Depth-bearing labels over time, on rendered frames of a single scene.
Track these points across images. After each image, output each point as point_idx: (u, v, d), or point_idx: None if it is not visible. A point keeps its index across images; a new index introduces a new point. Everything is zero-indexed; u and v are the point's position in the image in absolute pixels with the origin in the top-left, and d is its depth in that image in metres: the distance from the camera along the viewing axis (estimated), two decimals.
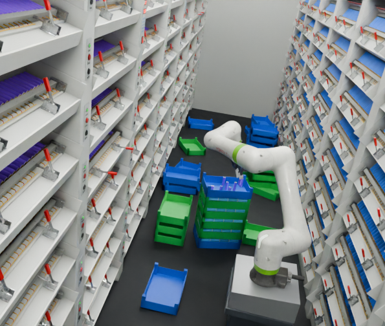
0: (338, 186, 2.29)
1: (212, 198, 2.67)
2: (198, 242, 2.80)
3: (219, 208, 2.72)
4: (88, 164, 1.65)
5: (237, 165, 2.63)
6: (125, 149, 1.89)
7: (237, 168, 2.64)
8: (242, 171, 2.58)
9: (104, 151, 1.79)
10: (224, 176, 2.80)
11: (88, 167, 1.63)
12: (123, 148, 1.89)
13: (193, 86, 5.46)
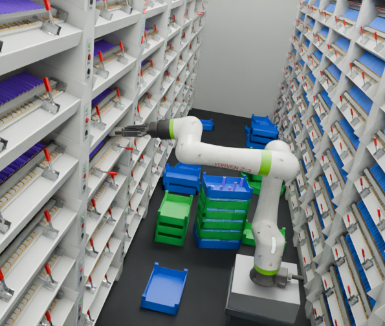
0: (338, 186, 2.29)
1: (212, 198, 2.67)
2: (198, 242, 2.80)
3: (219, 208, 2.72)
4: (88, 164, 1.65)
5: (125, 129, 1.89)
6: (125, 149, 1.89)
7: (121, 130, 1.90)
8: None
9: (104, 151, 1.79)
10: (224, 176, 2.80)
11: (88, 167, 1.63)
12: (123, 148, 1.89)
13: (193, 86, 5.46)
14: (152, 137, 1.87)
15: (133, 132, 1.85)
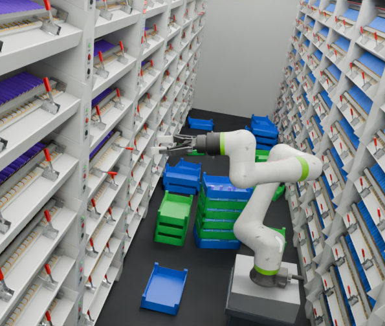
0: (338, 186, 2.29)
1: (212, 198, 2.67)
2: (198, 242, 2.80)
3: (219, 208, 2.72)
4: (88, 164, 1.65)
5: (175, 141, 1.76)
6: (125, 149, 1.89)
7: (172, 140, 1.77)
8: (168, 152, 1.61)
9: (104, 151, 1.79)
10: (106, 141, 1.90)
11: (88, 167, 1.63)
12: (123, 148, 1.89)
13: (193, 86, 5.46)
14: None
15: None
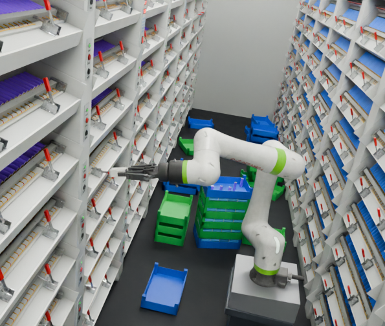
0: (338, 186, 2.29)
1: (212, 198, 2.67)
2: (198, 242, 2.80)
3: (219, 208, 2.72)
4: None
5: None
6: (116, 139, 1.87)
7: None
8: (126, 174, 1.60)
9: (100, 149, 1.79)
10: (103, 140, 1.90)
11: None
12: (116, 141, 1.88)
13: (193, 86, 5.46)
14: None
15: None
